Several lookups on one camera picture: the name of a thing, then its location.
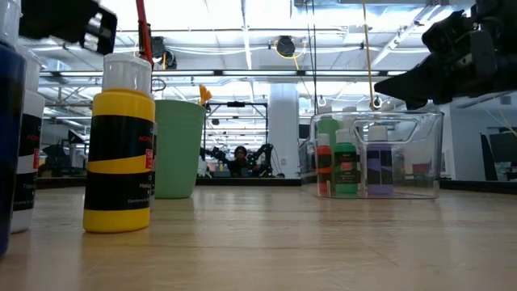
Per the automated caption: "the small white paint bottle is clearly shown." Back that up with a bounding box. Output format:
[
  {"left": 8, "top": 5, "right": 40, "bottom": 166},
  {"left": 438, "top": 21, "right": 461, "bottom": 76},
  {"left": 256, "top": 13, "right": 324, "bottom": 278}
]
[{"left": 9, "top": 43, "right": 46, "bottom": 235}]

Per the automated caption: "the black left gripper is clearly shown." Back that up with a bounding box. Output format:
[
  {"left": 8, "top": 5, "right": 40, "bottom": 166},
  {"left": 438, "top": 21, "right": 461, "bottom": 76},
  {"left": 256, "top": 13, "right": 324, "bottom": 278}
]
[{"left": 17, "top": 0, "right": 119, "bottom": 57}]

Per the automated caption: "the person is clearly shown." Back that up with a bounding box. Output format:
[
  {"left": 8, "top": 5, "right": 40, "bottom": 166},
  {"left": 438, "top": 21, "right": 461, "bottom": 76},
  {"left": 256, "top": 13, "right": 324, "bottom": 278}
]
[{"left": 228, "top": 145, "right": 254, "bottom": 178}]

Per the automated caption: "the dark computer monitor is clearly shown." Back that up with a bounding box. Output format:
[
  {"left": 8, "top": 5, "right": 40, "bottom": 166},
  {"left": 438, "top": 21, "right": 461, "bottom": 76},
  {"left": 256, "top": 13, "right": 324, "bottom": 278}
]
[{"left": 479, "top": 129, "right": 517, "bottom": 182}]

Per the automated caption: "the black cable reel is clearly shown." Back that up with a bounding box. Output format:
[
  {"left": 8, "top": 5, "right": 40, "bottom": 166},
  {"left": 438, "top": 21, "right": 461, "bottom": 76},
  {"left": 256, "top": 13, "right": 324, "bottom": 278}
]
[
  {"left": 149, "top": 35, "right": 179, "bottom": 70},
  {"left": 274, "top": 35, "right": 297, "bottom": 58}
]

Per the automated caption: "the clear plastic bin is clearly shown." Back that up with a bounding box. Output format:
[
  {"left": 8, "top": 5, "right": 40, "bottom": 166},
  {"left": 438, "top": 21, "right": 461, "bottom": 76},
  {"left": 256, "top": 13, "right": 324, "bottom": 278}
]
[{"left": 298, "top": 110, "right": 445, "bottom": 200}]

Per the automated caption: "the yellow paint bottle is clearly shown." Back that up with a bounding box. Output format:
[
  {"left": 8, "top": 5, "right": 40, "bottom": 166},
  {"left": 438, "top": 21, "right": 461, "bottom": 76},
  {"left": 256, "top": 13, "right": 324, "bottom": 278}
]
[{"left": 82, "top": 53, "right": 157, "bottom": 234}]

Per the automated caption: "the black aluminium frame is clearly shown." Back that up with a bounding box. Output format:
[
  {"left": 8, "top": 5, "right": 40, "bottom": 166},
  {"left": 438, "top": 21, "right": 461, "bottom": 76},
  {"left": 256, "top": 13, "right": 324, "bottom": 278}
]
[{"left": 35, "top": 175, "right": 517, "bottom": 196}]

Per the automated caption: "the large green paint bottle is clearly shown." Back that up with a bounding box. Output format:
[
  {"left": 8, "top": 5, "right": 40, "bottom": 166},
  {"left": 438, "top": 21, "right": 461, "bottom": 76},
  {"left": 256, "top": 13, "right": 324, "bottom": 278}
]
[{"left": 316, "top": 105, "right": 341, "bottom": 149}]

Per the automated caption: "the light green paint bottle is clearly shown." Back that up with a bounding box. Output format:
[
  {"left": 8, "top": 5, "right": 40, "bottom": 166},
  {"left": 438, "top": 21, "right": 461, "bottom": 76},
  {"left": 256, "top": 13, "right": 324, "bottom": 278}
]
[{"left": 333, "top": 128, "right": 359, "bottom": 195}]

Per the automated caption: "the blue paint bottle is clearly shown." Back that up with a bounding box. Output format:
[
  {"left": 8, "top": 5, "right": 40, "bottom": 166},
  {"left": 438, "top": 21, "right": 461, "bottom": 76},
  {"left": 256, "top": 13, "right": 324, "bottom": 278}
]
[{"left": 0, "top": 0, "right": 28, "bottom": 260}]

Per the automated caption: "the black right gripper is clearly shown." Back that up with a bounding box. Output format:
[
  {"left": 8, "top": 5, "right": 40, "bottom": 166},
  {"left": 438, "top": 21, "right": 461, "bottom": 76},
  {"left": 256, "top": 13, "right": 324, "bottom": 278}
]
[{"left": 372, "top": 0, "right": 517, "bottom": 112}]

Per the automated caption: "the purple paint bottle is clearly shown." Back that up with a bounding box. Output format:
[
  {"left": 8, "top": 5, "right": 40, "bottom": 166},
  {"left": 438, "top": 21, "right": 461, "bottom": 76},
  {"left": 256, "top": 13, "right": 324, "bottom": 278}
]
[{"left": 365, "top": 124, "right": 394, "bottom": 196}]

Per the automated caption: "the black metal frame stand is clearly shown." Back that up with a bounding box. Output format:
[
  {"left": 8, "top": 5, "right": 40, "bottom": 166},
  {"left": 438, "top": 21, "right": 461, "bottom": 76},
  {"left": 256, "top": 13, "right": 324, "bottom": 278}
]
[{"left": 203, "top": 100, "right": 270, "bottom": 179}]

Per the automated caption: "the red orange paint bottle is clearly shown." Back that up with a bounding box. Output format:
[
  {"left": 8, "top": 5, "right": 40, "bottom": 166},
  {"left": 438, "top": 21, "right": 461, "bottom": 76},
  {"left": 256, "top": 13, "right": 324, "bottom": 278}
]
[{"left": 316, "top": 133, "right": 333, "bottom": 198}]

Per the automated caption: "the white building column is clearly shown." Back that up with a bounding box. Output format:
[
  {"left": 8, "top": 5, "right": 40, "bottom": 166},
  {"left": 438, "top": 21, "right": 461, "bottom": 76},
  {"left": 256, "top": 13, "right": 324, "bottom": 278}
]
[{"left": 267, "top": 82, "right": 301, "bottom": 179}]

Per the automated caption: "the orange fan brush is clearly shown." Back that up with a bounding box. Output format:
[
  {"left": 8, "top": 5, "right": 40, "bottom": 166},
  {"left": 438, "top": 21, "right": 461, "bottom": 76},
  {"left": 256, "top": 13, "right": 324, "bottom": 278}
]
[{"left": 198, "top": 83, "right": 213, "bottom": 107}]

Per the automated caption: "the green plastic cup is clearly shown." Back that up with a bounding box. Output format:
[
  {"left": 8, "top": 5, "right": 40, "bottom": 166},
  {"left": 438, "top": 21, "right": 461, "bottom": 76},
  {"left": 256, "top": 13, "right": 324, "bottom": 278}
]
[{"left": 153, "top": 99, "right": 208, "bottom": 200}]

